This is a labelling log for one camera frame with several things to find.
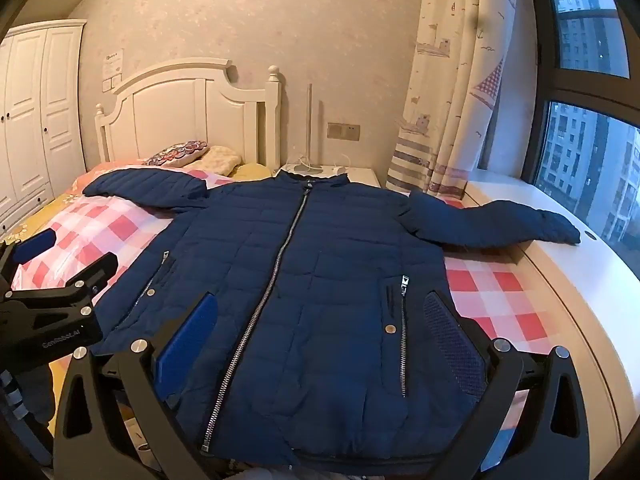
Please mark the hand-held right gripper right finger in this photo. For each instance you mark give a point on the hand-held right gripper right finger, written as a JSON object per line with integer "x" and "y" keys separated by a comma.
{"x": 450, "y": 345}

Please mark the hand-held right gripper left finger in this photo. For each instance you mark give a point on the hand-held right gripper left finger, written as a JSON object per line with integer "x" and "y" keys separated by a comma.
{"x": 192, "y": 332}

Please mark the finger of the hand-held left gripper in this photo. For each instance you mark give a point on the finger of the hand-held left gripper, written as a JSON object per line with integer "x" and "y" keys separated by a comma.
{"x": 85, "y": 275}
{"x": 35, "y": 249}

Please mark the navy blue puffer jacket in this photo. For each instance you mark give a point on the navy blue puffer jacket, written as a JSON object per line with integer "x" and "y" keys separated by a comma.
{"x": 300, "y": 285}

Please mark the person's left forearm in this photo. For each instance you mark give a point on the person's left forearm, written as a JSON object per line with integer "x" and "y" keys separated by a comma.
{"x": 35, "y": 392}

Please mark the pink checkered quilt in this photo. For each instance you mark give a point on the pink checkered quilt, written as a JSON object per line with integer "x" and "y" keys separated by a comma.
{"x": 90, "y": 225}

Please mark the yellow floral bed sheet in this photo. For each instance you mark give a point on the yellow floral bed sheet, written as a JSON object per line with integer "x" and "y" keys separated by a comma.
{"x": 62, "y": 197}

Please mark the white wardrobe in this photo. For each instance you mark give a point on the white wardrobe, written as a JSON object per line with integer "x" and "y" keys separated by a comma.
{"x": 35, "y": 110}

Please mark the white window sill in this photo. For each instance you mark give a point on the white window sill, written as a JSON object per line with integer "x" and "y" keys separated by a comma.
{"x": 575, "y": 280}

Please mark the embroidered purple cushion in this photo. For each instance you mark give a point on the embroidered purple cushion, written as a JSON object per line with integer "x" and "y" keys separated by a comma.
{"x": 175, "y": 153}

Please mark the yellow pillow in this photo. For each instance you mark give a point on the yellow pillow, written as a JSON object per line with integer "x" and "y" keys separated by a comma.
{"x": 252, "y": 171}

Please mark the beige pillow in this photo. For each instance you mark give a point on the beige pillow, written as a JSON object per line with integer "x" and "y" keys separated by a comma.
{"x": 220, "y": 160}

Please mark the white nightstand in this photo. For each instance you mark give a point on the white nightstand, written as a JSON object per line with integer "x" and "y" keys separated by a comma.
{"x": 357, "y": 176}

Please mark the white wooden headboard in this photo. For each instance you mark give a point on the white wooden headboard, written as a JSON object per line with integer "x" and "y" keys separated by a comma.
{"x": 190, "y": 105}

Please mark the dark framed window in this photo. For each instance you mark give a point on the dark framed window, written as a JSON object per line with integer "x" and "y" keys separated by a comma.
{"x": 585, "y": 150}

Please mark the printed beige curtain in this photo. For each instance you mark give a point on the printed beige curtain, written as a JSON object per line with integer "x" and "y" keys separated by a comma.
{"x": 450, "y": 85}

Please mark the white wall switch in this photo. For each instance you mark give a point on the white wall switch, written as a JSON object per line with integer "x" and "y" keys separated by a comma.
{"x": 111, "y": 85}

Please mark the white wall notice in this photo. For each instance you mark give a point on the white wall notice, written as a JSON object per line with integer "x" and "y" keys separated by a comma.
{"x": 113, "y": 63}

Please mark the gold wall socket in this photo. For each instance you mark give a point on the gold wall socket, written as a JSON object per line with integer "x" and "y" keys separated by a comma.
{"x": 343, "y": 131}

